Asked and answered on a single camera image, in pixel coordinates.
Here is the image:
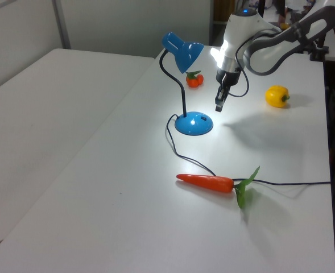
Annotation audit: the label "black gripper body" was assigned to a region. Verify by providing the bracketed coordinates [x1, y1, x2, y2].
[216, 56, 242, 89]

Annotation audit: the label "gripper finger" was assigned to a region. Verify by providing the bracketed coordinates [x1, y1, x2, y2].
[222, 86, 231, 108]
[214, 84, 226, 113]

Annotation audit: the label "blue gooseneck desk lamp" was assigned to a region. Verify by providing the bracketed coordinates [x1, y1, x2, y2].
[159, 32, 214, 137]

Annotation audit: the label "orange toy tomatoes with leaf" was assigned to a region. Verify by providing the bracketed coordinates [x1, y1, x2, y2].
[185, 70, 205, 89]

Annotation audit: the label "yellow toy bell pepper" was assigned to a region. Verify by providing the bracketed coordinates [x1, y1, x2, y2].
[264, 85, 291, 109]

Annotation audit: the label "orange toy carrot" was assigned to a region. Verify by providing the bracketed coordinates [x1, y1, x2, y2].
[176, 166, 261, 209]

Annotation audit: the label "black table clamp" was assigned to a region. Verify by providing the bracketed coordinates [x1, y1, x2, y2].
[310, 46, 329, 62]

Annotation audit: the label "black pole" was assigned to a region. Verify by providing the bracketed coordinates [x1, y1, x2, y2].
[316, 30, 332, 49]

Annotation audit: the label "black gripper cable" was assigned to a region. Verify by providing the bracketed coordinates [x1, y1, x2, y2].
[229, 38, 255, 98]

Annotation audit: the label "dark lamp power cable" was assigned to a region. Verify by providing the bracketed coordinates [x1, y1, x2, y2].
[165, 114, 332, 186]

